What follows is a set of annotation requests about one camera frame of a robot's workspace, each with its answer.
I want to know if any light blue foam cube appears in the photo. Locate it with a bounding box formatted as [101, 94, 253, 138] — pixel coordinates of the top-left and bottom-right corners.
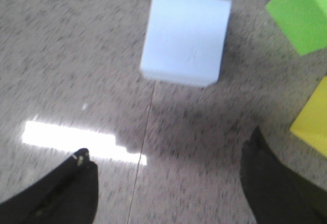
[139, 0, 232, 87]

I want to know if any green foam cube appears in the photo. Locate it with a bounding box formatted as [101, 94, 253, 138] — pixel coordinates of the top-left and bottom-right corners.
[266, 0, 326, 55]

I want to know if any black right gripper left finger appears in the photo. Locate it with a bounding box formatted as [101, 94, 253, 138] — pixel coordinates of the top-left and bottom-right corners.
[1, 148, 99, 223]

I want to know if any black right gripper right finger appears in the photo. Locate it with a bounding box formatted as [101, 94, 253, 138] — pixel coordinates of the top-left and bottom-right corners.
[240, 127, 326, 223]

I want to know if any yellow foam cube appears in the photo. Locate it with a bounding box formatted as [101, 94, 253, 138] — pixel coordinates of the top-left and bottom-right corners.
[290, 77, 326, 156]

